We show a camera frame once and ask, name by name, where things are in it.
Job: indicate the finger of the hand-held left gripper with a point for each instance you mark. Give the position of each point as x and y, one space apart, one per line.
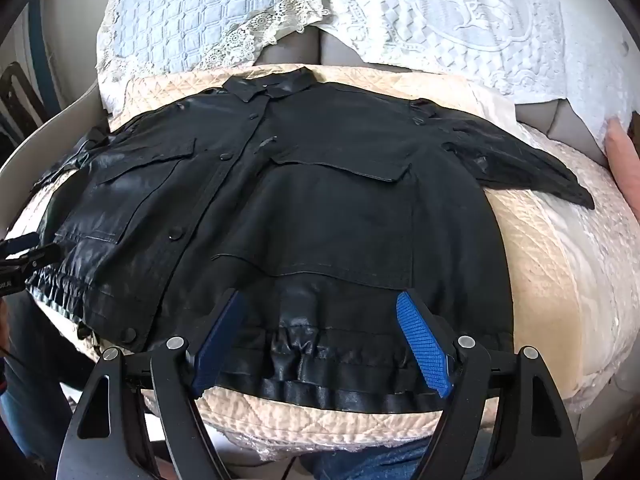
20 242
35 256

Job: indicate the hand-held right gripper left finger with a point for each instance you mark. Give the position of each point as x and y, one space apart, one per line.
220 340

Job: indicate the beige quilted blanket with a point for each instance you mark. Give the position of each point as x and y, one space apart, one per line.
525 260

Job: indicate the white embossed cover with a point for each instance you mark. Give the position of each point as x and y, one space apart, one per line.
450 20

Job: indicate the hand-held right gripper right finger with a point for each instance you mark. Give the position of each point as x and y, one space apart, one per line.
422 345

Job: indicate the grey sofa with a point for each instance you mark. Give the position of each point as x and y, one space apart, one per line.
340 47

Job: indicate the white lace seat cover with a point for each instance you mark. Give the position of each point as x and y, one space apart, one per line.
600 285

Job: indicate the person's blue jeans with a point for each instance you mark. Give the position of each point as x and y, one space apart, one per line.
380 465

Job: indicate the black leather jacket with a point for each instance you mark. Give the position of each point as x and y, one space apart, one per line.
310 210

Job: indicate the pink cushion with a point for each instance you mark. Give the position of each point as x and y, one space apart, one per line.
625 160

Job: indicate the blue quilted lace-trimmed cover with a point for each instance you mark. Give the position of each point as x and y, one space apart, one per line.
190 15

